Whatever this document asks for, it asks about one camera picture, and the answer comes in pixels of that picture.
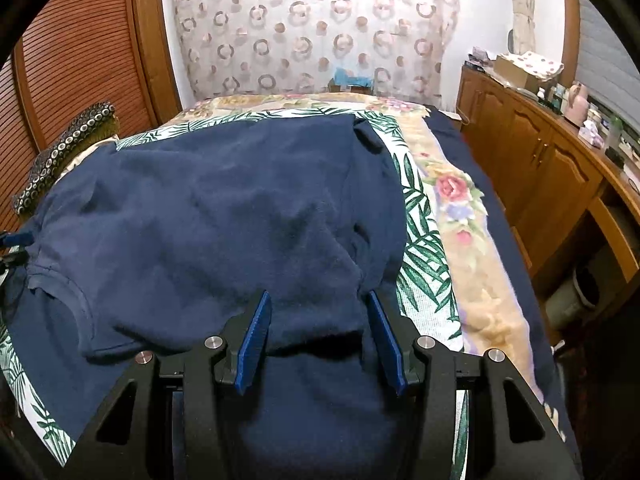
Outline grey window blind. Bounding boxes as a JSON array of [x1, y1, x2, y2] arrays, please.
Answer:
[[576, 4, 640, 107]]

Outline navy bed sheet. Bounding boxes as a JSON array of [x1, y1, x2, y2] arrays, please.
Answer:
[[425, 104, 585, 480]]

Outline navy printed t-shirt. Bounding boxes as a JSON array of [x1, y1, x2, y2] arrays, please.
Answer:
[[7, 113, 407, 480]]

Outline wooden cabinet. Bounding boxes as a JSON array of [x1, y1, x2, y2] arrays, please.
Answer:
[[456, 66, 640, 313]]

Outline ring-patterned sheer curtain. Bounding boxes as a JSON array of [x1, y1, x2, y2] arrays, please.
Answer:
[[171, 0, 462, 104]]

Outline beige tied curtain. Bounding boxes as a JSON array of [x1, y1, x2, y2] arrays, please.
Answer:
[[506, 0, 537, 57]]

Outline green-capped bottle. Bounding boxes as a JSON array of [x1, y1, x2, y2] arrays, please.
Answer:
[[604, 117, 624, 154]]

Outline grey waste bin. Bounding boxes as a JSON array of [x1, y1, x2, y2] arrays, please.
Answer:
[[544, 261, 602, 332]]

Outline dark ring-patterned cloth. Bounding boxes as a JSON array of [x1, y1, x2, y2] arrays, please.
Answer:
[[12, 102, 119, 214]]

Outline small brown cardboard box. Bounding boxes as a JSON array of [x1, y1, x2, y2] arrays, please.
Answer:
[[327, 77, 376, 96]]

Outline pink tissue pack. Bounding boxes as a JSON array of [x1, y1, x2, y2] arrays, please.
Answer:
[[579, 119, 606, 149]]

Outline louvered wooden wardrobe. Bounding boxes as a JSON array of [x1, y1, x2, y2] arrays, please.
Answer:
[[0, 0, 184, 223]]

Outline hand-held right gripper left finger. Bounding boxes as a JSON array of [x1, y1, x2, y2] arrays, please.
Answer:
[[60, 290, 274, 480]]

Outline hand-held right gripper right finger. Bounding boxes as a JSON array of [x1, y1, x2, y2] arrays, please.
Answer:
[[366, 290, 582, 480]]

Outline cardboard box with cloth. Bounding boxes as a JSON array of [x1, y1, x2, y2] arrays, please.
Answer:
[[499, 51, 566, 82]]

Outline leaf-patterned bed sheet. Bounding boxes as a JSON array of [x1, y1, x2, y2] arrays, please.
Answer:
[[0, 107, 469, 467]]

